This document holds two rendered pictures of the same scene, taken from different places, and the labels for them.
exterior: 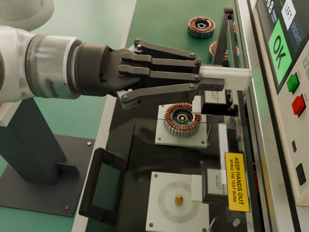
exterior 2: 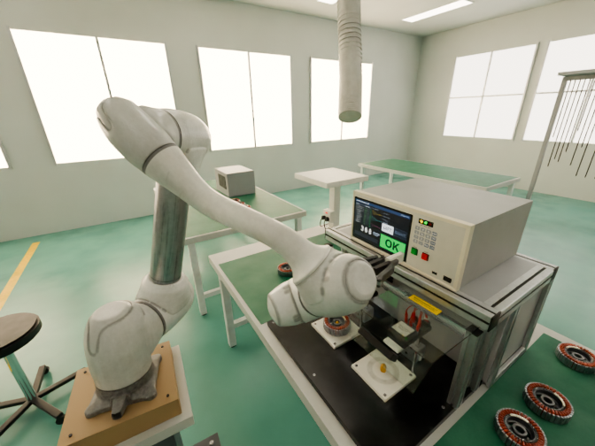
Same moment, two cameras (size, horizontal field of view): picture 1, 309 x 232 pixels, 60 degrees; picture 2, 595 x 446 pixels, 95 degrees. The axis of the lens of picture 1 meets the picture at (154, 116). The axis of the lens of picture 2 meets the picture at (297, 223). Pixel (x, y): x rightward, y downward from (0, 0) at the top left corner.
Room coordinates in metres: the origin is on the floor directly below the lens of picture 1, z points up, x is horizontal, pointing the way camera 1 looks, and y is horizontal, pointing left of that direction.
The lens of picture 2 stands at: (-0.13, 0.57, 1.60)
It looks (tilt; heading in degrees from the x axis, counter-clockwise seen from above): 22 degrees down; 323
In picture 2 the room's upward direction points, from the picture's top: 1 degrees counter-clockwise
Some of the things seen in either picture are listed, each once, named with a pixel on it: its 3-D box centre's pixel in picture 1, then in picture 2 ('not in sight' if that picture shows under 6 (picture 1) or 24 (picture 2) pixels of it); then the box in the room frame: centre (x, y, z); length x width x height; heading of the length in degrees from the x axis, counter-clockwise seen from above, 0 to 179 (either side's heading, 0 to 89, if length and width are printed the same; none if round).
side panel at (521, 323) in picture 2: not in sight; (517, 329); (-0.01, -0.44, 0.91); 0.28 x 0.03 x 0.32; 85
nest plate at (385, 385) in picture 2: not in sight; (382, 371); (0.23, -0.06, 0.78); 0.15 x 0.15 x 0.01; 85
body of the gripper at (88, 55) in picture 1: (112, 71); not in sight; (0.28, 0.06, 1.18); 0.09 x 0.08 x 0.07; 84
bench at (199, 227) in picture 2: not in sight; (222, 228); (2.70, -0.49, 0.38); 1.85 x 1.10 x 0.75; 175
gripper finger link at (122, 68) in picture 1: (159, 80); (376, 270); (0.26, -0.01, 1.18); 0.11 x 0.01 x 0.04; 83
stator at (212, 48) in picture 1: (223, 53); not in sight; (0.82, -0.27, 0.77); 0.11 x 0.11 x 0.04
